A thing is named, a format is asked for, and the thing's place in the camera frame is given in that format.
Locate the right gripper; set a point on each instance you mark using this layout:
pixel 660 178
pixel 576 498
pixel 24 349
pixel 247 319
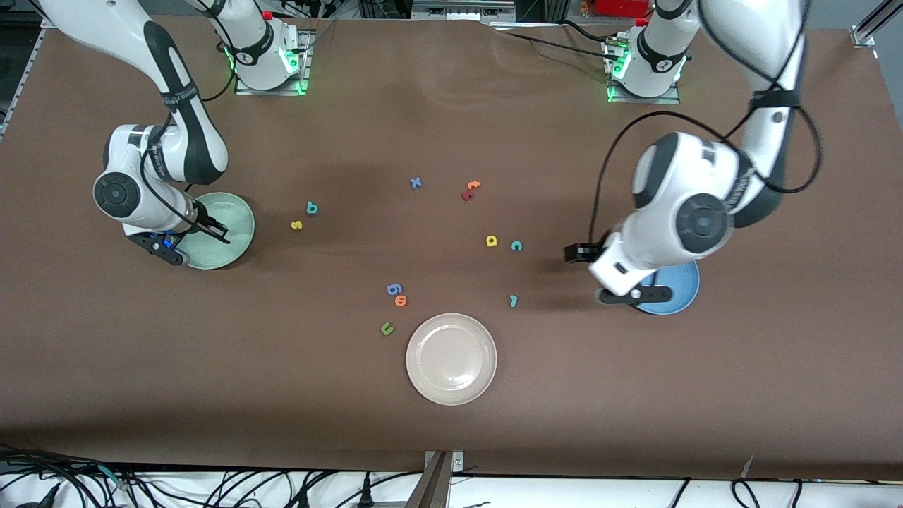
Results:
pixel 200 219

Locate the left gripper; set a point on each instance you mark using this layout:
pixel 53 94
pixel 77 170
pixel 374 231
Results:
pixel 580 252

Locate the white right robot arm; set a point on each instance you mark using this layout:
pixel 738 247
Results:
pixel 190 141

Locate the light green plate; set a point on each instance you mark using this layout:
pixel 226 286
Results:
pixel 240 215

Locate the blue plate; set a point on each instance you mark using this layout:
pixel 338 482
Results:
pixel 677 289

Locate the beige plate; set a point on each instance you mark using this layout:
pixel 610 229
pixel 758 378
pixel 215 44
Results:
pixel 451 360

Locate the brown table cover sheet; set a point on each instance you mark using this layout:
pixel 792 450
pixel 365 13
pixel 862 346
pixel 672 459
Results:
pixel 451 423

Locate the red box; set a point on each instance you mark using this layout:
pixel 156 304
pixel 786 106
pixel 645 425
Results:
pixel 621 7

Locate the grey equipment box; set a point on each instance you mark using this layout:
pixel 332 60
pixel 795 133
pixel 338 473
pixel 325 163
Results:
pixel 462 8

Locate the aluminium corner profile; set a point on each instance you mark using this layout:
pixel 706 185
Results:
pixel 871 25

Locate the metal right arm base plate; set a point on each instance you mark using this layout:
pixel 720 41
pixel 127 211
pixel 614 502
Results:
pixel 300 86

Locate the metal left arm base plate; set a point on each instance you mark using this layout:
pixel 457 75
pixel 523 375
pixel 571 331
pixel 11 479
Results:
pixel 670 99

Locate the small metal bracket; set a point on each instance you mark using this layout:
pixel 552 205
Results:
pixel 458 462

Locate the aluminium frame profile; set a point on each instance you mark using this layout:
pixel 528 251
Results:
pixel 434 487

